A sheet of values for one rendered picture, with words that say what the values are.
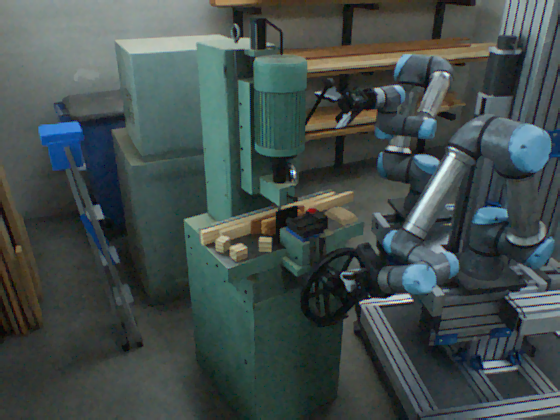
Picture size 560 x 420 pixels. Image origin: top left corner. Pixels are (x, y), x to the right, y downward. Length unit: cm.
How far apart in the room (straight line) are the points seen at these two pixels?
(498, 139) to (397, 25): 355
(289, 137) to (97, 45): 244
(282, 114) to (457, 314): 93
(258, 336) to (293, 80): 92
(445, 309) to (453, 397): 52
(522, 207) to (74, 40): 313
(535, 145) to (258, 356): 118
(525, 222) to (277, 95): 84
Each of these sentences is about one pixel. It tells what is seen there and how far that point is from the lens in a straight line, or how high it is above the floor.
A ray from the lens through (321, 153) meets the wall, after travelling 475.
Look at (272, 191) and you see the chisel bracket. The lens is 179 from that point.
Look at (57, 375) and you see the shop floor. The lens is 273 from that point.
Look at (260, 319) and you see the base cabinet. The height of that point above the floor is 64.
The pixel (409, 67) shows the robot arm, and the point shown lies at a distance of 219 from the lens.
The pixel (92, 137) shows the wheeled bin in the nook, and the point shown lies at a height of 78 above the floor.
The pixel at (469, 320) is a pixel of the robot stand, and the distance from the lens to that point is 193.
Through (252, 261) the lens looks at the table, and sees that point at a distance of 166.
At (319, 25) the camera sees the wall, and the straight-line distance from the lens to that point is 444.
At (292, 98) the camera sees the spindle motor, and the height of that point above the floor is 140.
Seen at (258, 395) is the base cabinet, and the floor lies 26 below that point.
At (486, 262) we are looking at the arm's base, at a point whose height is 88.
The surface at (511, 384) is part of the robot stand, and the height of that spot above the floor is 21.
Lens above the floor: 179
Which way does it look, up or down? 27 degrees down
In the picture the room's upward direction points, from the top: straight up
